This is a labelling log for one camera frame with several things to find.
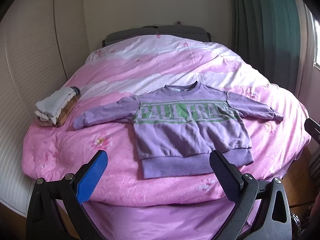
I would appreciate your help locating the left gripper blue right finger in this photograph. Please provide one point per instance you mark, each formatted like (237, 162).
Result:
(228, 175)

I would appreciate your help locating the dark grey headboard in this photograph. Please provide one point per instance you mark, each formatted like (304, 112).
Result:
(183, 31)

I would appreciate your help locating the purple Paul Frank sweatshirt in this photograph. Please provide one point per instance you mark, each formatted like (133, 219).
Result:
(177, 127)

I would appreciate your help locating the pink white floral duvet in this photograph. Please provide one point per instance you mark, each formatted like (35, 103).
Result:
(125, 205)

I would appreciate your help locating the folded white clothes stack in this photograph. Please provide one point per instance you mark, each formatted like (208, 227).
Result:
(49, 108)

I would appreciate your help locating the green curtain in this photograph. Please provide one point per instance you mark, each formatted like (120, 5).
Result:
(266, 35)

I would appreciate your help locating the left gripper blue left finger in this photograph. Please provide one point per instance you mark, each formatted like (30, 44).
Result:
(88, 176)

